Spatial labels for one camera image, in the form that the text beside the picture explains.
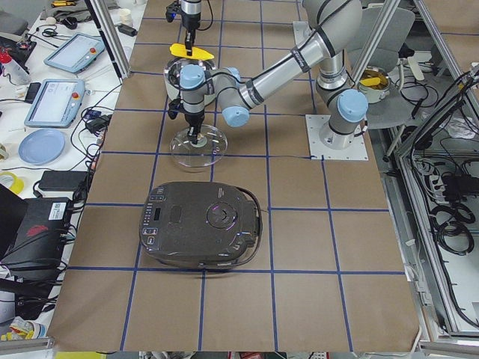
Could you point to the grey office chair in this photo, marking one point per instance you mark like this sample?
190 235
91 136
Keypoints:
392 109

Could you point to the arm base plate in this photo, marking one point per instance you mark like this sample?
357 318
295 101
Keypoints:
324 144
301 31

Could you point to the yellow tape roll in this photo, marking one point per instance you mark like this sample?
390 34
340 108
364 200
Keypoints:
11 181

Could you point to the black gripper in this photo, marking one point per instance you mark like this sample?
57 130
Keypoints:
193 119
189 23

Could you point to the light blue plate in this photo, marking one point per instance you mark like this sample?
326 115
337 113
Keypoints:
42 146

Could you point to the blue teach pendant lower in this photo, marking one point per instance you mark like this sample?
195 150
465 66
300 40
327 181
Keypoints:
56 104

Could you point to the black power brick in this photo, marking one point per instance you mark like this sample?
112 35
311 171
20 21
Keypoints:
61 180

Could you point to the glass pot lid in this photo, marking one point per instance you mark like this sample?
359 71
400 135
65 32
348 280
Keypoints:
210 147

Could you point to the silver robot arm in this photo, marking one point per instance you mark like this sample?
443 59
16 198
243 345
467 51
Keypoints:
190 13
332 25

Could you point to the blue teach pendant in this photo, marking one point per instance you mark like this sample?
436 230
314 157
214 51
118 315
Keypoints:
76 54
56 104

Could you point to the black computer box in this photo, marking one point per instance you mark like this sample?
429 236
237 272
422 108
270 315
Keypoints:
37 247

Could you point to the metal pot with yellow items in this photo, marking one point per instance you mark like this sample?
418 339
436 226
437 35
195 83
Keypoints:
374 84

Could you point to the dark grey rice cooker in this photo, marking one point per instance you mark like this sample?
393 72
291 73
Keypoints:
201 225

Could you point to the blue teach pendant upper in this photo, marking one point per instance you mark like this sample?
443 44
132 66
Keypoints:
76 54

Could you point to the yellow plastic corn cob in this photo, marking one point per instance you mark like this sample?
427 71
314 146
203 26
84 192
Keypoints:
180 50

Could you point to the pale green cooking pot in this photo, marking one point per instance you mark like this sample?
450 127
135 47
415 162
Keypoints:
189 82

